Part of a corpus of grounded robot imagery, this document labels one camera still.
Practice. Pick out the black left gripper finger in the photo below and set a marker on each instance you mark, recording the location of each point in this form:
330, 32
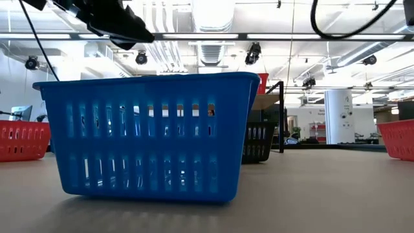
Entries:
124, 44
126, 27

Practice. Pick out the blue plastic basket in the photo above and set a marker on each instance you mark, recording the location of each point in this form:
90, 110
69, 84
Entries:
145, 139

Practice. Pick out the red plastic basket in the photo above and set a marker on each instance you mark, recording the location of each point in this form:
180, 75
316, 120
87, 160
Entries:
22, 140
263, 83
399, 140

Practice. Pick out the black plastic basket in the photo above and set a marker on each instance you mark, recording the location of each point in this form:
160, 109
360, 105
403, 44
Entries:
258, 142

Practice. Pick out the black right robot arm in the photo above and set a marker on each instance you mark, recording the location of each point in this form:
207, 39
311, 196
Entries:
410, 9

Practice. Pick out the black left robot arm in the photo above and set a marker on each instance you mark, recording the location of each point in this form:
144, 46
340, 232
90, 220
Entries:
34, 3

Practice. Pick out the small tilted monitor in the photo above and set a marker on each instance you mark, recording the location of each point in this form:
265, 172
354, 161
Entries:
22, 112

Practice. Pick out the white round pillar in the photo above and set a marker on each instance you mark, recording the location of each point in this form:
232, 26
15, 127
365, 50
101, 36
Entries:
339, 116

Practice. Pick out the dark screen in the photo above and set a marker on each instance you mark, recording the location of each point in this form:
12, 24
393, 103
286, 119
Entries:
406, 110

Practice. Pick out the black ceiling camera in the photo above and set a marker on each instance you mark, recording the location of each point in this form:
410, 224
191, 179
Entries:
141, 58
32, 63
253, 53
369, 60
309, 82

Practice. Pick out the silver ceiling air duct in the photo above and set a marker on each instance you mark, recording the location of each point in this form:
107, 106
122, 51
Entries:
211, 19

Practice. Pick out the black overhead frame bar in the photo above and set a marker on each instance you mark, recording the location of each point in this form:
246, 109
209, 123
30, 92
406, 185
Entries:
291, 36

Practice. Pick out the wooden shelf with black frame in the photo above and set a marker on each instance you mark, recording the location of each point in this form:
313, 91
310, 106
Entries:
281, 113

